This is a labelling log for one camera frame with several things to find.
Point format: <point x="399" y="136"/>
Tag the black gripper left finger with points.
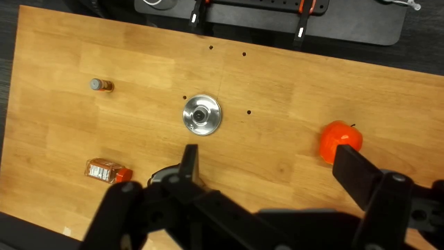
<point x="189" y="161"/>

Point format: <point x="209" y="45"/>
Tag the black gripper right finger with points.
<point x="355" y="170"/>

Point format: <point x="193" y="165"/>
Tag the round silver kettle lid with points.
<point x="201" y="113"/>

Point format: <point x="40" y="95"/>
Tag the red tomato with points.
<point x="340" y="138"/>

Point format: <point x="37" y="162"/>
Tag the orange spice bottle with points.
<point x="107" y="169"/>

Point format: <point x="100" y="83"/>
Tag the small bottle grey cap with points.
<point x="100" y="84"/>

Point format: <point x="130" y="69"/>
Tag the black perforated mounting board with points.
<point x="351" y="22"/>

